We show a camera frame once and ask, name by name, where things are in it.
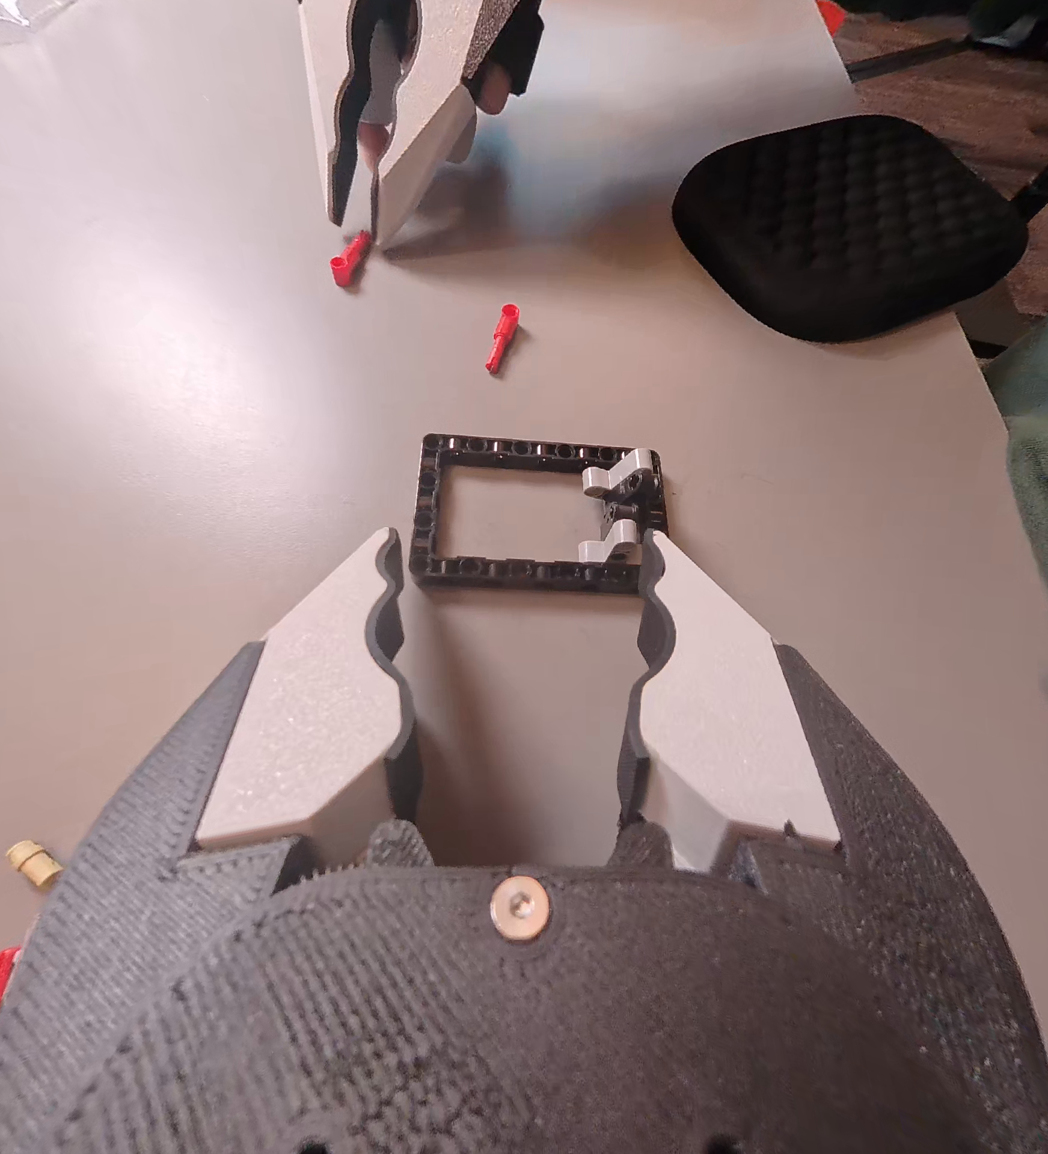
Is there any red lego axle pin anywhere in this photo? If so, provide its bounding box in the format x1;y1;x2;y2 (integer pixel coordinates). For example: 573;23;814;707
484;303;522;375

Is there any person's right hand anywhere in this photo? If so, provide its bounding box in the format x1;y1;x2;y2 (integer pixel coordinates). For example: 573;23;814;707
356;65;511;173

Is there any grey and black lego assembly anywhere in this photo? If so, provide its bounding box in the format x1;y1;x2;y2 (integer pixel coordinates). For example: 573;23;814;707
575;505;643;565

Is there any black rectangular lego frame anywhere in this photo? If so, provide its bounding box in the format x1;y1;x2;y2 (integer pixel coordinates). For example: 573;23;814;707
408;432;669;596

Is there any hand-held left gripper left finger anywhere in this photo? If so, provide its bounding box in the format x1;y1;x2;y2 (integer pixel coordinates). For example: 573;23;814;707
194;527;421;870

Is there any grey lego connector assembly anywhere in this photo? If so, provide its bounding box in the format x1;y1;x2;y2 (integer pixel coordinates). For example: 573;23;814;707
581;448;660;501

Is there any tan lego pin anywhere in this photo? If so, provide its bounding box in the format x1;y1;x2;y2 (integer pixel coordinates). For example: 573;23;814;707
5;839;65;888

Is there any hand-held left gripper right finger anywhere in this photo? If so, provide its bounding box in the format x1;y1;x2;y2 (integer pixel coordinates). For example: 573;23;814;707
618;530;843;870

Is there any red lego ring connector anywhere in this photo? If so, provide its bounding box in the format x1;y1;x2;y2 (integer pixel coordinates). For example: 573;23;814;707
330;229;373;290

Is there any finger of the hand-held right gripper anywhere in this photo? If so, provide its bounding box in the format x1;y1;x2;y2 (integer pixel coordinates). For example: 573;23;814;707
297;0;373;228
373;0;495;249

